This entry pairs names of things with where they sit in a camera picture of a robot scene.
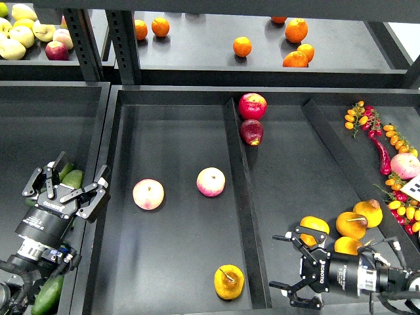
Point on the lower cherry tomato bunch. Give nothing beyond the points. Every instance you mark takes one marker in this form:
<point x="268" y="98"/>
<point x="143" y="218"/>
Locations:
<point x="405" y="209"/>

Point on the red apple on shelf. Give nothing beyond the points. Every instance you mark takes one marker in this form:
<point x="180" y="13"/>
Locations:
<point x="56" y="50"/>

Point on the pale yellow apple middle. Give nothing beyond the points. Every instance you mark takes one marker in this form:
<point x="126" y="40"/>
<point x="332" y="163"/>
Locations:
<point x="22" y="34"/>

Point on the pale yellow pear front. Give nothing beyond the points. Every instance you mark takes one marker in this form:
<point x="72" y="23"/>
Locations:
<point x="12" y="49"/>

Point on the dark red apple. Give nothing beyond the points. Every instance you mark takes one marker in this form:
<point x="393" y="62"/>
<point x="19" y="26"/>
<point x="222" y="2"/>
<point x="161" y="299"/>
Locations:
<point x="251" y="132"/>

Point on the pink apple centre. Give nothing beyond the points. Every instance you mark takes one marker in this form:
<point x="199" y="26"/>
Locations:
<point x="211" y="181"/>

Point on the black shelf post left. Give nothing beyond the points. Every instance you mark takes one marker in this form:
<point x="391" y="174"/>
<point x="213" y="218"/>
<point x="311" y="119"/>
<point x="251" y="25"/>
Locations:
<point x="84" y="43"/>

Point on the pink apple left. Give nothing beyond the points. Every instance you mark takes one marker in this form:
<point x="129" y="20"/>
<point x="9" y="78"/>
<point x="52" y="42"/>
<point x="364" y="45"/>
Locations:
<point x="148" y="194"/>

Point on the orange small right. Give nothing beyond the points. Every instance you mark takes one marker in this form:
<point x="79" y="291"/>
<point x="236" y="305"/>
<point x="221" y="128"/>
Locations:
<point x="308" y="50"/>

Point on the orange lower right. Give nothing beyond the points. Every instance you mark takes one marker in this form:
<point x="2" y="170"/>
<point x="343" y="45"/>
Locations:
<point x="296" y="59"/>

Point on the pale peach on shelf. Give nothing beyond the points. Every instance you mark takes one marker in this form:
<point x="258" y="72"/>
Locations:
<point x="63" y="35"/>

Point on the black shelf post right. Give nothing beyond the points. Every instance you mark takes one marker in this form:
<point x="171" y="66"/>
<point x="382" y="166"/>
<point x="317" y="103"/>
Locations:
<point x="122" y="33"/>

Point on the black shelf post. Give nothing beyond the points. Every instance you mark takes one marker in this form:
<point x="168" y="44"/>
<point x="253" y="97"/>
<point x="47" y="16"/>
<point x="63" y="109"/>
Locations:
<point x="84" y="43"/>
<point x="122" y="33"/>

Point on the bright red apple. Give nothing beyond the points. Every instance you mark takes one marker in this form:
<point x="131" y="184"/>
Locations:
<point x="252" y="106"/>

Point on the green lime on shelf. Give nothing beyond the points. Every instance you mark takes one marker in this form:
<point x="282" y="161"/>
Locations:
<point x="3" y="10"/>

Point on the pink peach right tray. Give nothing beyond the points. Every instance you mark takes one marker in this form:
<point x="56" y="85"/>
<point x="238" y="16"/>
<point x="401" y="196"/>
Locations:
<point x="405" y="165"/>

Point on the yellow pear top shelf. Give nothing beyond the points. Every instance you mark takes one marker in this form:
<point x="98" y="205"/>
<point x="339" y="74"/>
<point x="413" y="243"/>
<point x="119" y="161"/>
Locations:
<point x="23" y="11"/>

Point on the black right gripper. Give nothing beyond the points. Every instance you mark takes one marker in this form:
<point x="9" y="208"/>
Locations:
<point x="321" y="270"/>

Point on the black upper shelf tray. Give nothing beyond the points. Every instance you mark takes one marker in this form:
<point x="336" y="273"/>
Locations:
<point x="198" y="50"/>

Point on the orange far left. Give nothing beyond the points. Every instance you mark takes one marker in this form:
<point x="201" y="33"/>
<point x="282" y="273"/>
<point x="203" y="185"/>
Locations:
<point x="141" y="29"/>

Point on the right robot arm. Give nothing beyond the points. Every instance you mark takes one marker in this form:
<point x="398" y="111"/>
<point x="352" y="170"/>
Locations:
<point x="365" y="273"/>

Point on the black left tray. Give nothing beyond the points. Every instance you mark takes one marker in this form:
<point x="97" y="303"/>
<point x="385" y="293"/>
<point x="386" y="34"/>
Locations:
<point x="38" y="121"/>

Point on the yellow apple with stem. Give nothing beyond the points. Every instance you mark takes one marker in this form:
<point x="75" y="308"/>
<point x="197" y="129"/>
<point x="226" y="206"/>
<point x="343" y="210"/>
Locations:
<point x="44" y="32"/>

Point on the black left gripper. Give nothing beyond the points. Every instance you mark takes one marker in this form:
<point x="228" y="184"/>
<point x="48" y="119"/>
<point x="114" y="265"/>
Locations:
<point x="56" y="208"/>

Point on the yellow pear with stem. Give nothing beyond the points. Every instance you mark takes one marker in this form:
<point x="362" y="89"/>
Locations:
<point x="352" y="225"/>

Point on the red chili pepper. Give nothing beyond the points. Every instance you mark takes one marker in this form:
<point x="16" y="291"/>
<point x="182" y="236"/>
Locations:
<point x="384" y="158"/>

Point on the cherry tomato bunch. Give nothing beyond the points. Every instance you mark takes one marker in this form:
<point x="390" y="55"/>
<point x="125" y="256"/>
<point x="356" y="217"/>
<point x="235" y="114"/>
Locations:
<point x="405" y="209"/>
<point x="364" y="118"/>

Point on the pink apple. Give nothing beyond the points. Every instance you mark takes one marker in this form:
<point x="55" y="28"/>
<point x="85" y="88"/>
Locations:
<point x="148" y="194"/>
<point x="211" y="181"/>

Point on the black middle tray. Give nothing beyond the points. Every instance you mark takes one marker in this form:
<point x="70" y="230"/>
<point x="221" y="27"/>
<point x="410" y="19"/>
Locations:
<point x="163" y="261"/>

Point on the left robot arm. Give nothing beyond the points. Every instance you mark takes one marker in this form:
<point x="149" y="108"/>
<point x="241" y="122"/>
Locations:
<point x="44" y="256"/>

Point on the checkered marker card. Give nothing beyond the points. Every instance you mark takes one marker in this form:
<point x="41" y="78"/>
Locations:
<point x="412" y="188"/>

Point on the green avocado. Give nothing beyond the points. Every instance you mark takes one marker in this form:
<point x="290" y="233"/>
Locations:
<point x="65" y="171"/>
<point x="74" y="179"/>
<point x="47" y="301"/>

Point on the upper cherry tomato bunch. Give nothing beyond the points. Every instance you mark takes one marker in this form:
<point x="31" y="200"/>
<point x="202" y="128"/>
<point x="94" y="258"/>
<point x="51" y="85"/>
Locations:
<point x="364" y="118"/>

